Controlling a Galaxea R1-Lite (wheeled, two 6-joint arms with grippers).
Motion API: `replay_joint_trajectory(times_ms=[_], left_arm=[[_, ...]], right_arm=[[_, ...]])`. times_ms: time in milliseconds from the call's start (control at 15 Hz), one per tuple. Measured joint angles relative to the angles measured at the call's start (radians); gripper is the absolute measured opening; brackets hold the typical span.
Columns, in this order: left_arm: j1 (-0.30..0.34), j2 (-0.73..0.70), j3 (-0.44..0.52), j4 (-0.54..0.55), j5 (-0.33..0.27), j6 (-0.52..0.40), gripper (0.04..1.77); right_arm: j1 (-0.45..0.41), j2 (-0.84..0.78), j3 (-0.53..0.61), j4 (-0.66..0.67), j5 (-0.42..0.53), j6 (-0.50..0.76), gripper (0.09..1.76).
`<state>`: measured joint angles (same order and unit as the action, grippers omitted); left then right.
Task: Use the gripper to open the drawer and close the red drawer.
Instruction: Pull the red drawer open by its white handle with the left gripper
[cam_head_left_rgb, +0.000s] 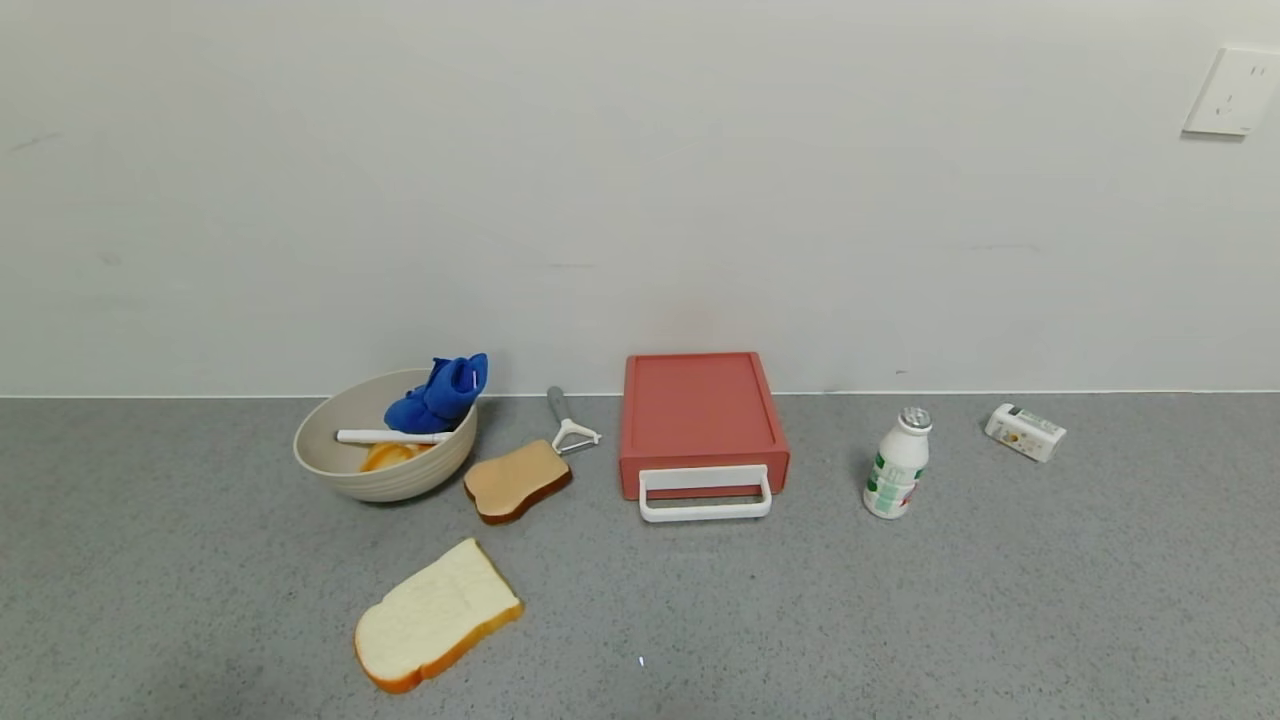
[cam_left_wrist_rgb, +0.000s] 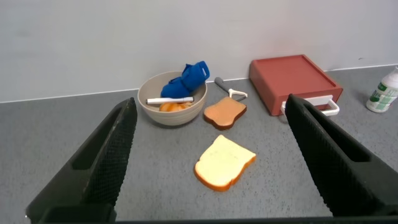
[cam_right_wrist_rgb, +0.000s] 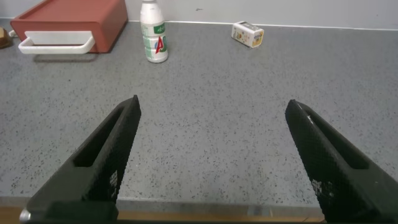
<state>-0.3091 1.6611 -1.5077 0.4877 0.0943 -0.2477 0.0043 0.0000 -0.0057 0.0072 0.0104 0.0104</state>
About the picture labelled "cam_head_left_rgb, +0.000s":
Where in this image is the red drawer box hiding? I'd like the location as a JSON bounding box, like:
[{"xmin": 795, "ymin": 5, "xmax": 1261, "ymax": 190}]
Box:
[{"xmin": 619, "ymin": 452, "xmax": 791, "ymax": 524}]

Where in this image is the red drawer case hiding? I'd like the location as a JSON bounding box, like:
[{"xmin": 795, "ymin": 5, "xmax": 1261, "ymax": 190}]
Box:
[{"xmin": 618, "ymin": 352, "xmax": 791, "ymax": 471}]

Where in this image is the brown toast slice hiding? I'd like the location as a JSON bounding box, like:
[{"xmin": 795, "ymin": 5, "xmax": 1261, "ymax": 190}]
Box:
[{"xmin": 463, "ymin": 439, "xmax": 574, "ymax": 526}]

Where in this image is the blue cloth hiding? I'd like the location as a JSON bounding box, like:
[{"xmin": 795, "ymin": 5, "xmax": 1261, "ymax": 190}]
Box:
[{"xmin": 384, "ymin": 352, "xmax": 489, "ymax": 435}]

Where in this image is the white pen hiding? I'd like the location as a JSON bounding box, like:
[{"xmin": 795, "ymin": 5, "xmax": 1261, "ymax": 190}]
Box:
[{"xmin": 336, "ymin": 429, "xmax": 454, "ymax": 446}]

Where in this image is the orange food piece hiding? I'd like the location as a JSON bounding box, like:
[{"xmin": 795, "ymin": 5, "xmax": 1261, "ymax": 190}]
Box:
[{"xmin": 360, "ymin": 442, "xmax": 436, "ymax": 473}]

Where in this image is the white green milk bottle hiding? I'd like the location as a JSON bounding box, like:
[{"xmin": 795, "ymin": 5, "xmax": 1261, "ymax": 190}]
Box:
[{"xmin": 863, "ymin": 406, "xmax": 934, "ymax": 520}]

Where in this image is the beige ribbed bowl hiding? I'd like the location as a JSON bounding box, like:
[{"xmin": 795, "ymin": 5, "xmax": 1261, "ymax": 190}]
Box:
[{"xmin": 293, "ymin": 368, "xmax": 479, "ymax": 503}]

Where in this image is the white bread slice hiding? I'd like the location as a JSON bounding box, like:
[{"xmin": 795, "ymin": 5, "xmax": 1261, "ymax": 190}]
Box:
[{"xmin": 353, "ymin": 538, "xmax": 525, "ymax": 695}]

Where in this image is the small white carton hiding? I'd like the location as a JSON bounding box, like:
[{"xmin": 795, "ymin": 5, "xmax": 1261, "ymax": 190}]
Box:
[{"xmin": 984, "ymin": 403, "xmax": 1068, "ymax": 464}]

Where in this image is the grey handled white peeler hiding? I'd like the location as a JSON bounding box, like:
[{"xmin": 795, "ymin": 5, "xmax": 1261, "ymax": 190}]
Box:
[{"xmin": 546, "ymin": 386, "xmax": 603, "ymax": 456}]

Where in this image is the white wall socket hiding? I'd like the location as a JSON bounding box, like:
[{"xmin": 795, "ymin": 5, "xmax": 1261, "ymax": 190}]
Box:
[{"xmin": 1182, "ymin": 45, "xmax": 1280, "ymax": 138}]

